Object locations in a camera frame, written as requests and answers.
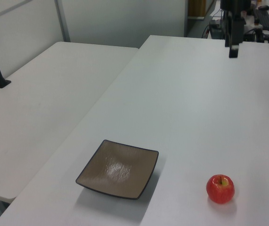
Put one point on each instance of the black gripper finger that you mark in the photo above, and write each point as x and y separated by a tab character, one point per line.
228	28
238	30

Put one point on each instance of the red apple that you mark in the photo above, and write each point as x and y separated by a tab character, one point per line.
220	190

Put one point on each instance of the wooden cabinet panel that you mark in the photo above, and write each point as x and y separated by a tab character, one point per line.
196	8

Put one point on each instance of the grey partition post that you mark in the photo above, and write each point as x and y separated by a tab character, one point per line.
62	21

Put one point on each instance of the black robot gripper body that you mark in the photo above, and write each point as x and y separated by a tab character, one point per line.
235	4

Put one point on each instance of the black electronics box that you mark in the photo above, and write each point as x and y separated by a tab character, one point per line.
216	29

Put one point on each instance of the black computer mouse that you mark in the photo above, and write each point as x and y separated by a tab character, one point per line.
263	7

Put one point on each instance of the square brown ceramic plate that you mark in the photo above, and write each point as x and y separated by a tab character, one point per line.
117	169

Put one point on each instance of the black computer keyboard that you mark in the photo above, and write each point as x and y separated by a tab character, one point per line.
265	20

